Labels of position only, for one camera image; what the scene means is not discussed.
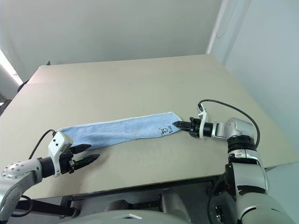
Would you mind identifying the dark rounded shape under table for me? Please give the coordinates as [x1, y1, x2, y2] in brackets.
[104, 199, 133, 211]

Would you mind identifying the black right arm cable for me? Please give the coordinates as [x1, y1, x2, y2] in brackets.
[198, 99, 261, 150]

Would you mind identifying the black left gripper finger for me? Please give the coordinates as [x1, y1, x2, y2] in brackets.
[71, 144, 92, 154]
[75, 154, 101, 170]

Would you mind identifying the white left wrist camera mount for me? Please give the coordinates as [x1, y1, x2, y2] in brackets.
[48, 131, 73, 178]

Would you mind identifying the light blue towel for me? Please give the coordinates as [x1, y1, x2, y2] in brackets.
[57, 112, 181, 151]

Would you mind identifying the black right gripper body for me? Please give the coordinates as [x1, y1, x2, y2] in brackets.
[188, 116, 201, 139]

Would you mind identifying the black table frame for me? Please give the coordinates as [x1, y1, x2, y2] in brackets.
[15, 174, 226, 219]

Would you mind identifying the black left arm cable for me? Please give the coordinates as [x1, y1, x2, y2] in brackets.
[28, 129, 57, 160]

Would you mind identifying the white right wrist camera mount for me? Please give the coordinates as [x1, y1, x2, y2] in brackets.
[197, 102, 209, 139]

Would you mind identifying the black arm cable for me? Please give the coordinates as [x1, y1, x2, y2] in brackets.
[28, 129, 57, 160]
[198, 99, 261, 150]

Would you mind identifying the black robot shoulder cable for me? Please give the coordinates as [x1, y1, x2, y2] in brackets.
[13, 195, 33, 214]
[208, 173, 227, 224]

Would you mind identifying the grey cylinder under table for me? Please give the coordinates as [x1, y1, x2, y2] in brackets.
[160, 190, 189, 214]

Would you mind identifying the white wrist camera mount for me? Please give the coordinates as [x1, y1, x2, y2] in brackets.
[48, 131, 73, 178]
[197, 102, 209, 139]

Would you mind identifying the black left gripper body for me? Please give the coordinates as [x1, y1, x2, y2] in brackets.
[59, 149, 78, 175]

